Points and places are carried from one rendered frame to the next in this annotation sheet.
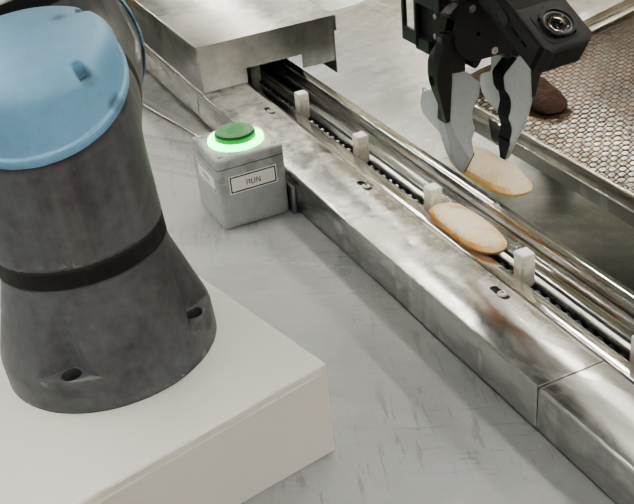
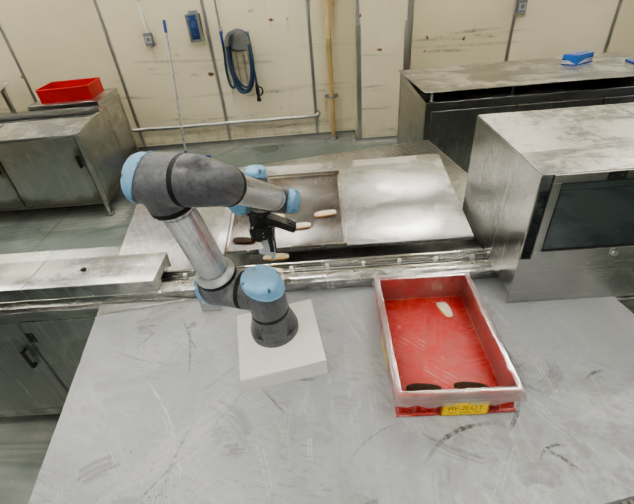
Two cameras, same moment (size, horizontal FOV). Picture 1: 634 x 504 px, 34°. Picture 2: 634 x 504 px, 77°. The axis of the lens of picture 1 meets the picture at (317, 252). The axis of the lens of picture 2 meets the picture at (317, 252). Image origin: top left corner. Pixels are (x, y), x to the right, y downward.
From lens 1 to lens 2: 103 cm
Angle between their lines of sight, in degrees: 53
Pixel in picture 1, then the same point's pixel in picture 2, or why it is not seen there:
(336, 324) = not seen: hidden behind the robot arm
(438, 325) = (294, 287)
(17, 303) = (277, 326)
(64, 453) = (304, 341)
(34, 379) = (286, 337)
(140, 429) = (307, 328)
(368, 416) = not seen: hidden behind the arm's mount
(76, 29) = (263, 268)
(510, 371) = (319, 282)
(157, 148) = (160, 313)
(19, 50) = (263, 277)
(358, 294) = not seen: hidden behind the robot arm
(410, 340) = (290, 294)
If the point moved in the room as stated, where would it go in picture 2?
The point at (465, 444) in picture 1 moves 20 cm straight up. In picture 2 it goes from (323, 298) to (320, 254)
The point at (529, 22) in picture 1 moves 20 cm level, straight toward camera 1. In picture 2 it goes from (289, 225) to (336, 241)
